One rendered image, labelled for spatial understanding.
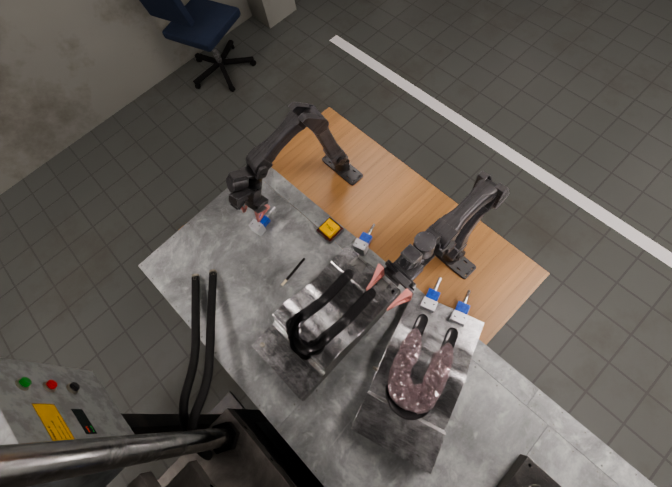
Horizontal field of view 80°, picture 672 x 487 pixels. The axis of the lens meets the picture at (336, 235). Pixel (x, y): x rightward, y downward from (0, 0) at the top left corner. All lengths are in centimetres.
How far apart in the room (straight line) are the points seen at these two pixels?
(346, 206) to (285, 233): 28
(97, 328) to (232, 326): 142
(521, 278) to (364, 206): 66
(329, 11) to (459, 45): 114
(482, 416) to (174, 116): 290
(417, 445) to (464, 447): 19
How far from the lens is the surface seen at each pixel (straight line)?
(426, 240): 106
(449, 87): 318
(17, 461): 78
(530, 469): 146
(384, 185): 171
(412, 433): 136
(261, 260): 164
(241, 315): 159
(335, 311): 143
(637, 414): 257
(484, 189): 123
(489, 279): 159
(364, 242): 153
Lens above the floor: 226
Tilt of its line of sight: 65 degrees down
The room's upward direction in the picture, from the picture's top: 15 degrees counter-clockwise
